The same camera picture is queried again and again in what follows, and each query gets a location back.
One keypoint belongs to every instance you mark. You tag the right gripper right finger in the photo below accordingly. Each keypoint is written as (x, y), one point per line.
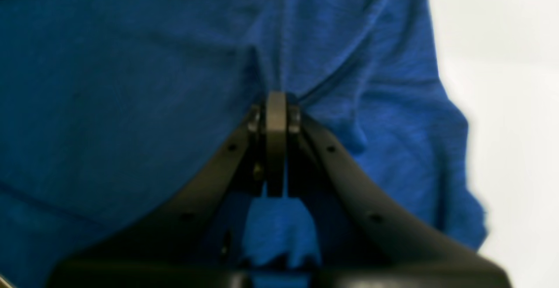
(366, 239)

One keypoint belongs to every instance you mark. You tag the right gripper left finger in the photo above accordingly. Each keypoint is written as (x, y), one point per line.
(151, 252)

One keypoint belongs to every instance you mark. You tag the dark blue t-shirt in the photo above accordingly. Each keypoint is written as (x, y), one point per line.
(109, 106)

